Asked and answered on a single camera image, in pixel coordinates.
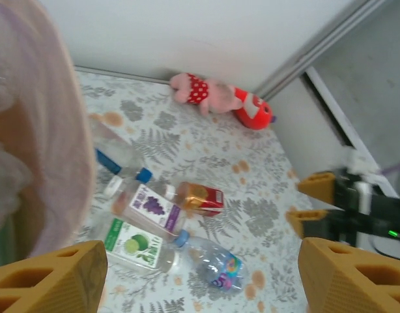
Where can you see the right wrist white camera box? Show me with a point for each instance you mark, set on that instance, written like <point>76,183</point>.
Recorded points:
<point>359,163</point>

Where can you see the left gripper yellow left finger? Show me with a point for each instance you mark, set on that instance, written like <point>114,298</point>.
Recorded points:
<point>76,280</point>

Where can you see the lime label clear bottle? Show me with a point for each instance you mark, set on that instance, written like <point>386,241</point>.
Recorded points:
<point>135,244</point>

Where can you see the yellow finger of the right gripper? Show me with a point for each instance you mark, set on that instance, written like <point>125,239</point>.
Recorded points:
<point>320,189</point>
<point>307,221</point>

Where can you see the aluminium frame post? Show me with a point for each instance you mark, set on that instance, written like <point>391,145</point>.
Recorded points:
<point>320,44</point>

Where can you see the clear bottle colourful label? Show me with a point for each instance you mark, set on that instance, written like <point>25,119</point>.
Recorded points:
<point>213,264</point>

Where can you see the pink mesh bin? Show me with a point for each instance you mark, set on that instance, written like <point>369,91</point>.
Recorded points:
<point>40,130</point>

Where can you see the pink pig plush toy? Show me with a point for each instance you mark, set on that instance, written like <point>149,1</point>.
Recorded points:
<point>200,93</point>

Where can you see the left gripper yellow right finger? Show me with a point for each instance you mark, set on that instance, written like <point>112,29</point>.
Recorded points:
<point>330,287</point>

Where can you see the red gold label tea bottle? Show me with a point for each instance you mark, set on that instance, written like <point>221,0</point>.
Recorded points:
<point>203,199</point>

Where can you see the clear bottle dark blue label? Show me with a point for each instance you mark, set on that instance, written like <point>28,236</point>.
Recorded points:
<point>115,153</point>

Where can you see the purple grape label bottle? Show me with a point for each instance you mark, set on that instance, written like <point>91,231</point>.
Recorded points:
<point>148,205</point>

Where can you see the red fish plush toy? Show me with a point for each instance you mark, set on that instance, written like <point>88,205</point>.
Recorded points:
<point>252,111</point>

